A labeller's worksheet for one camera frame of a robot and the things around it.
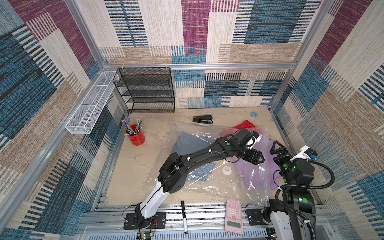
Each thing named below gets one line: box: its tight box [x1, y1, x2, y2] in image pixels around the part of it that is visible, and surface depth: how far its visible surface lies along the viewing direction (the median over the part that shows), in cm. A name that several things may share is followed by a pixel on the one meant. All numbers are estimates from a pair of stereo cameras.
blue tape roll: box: [250, 111, 258, 119], surface depth 121 cm
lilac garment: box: [236, 137, 283, 191], surface depth 75 cm
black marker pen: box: [181, 200, 188, 235], surface depth 74 cm
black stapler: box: [192, 115, 213, 124], surface depth 114 cm
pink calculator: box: [224, 198, 243, 235], surface depth 75 cm
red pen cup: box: [126, 124, 146, 146], surface depth 104 cm
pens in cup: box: [121, 119, 143, 136], surface depth 96 cm
